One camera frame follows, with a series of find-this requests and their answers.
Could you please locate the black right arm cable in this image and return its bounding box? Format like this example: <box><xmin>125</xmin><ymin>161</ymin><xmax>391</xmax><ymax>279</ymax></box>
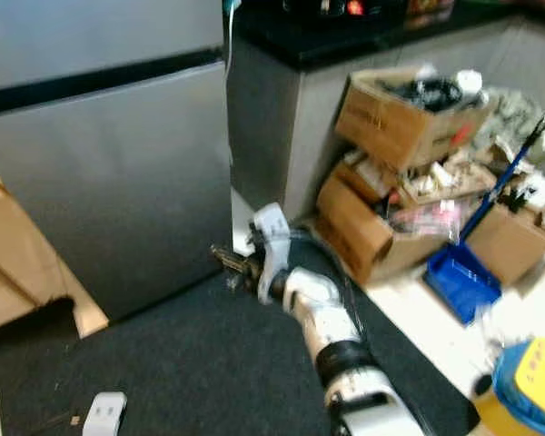
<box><xmin>295</xmin><ymin>232</ymin><xmax>369</xmax><ymax>337</ymax></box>

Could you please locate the blue dustpan with handle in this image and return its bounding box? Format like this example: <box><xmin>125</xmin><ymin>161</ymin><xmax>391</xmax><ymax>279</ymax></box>
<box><xmin>425</xmin><ymin>114</ymin><xmax>545</xmax><ymax>325</ymax></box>

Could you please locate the cardboard box with black contents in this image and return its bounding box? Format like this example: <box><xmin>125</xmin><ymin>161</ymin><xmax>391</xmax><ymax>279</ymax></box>
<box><xmin>336</xmin><ymin>65</ymin><xmax>491</xmax><ymax>173</ymax></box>

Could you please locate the large black carpet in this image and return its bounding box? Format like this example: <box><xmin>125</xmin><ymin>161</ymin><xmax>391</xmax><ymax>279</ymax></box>
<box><xmin>0</xmin><ymin>263</ymin><xmax>482</xmax><ymax>436</ymax></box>

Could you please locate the grey cabinet with black countertop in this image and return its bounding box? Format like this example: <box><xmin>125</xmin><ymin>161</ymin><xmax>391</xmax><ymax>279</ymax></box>
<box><xmin>225</xmin><ymin>0</ymin><xmax>545</xmax><ymax>223</ymax></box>

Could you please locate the long brown cardboard box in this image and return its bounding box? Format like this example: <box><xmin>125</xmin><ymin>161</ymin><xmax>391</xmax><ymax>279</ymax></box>
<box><xmin>313</xmin><ymin>168</ymin><xmax>482</xmax><ymax>284</ymax></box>

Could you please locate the silver fridge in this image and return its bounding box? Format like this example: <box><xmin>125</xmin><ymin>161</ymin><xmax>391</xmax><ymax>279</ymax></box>
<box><xmin>0</xmin><ymin>0</ymin><xmax>233</xmax><ymax>321</ymax></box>

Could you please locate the blue yellow plastic container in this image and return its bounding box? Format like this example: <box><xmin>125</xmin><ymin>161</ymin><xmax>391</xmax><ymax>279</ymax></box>
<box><xmin>472</xmin><ymin>338</ymin><xmax>545</xmax><ymax>436</ymax></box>

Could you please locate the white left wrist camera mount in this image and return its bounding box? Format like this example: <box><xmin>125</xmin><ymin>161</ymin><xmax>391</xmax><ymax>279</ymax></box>
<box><xmin>82</xmin><ymin>392</ymin><xmax>126</xmax><ymax>436</ymax></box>

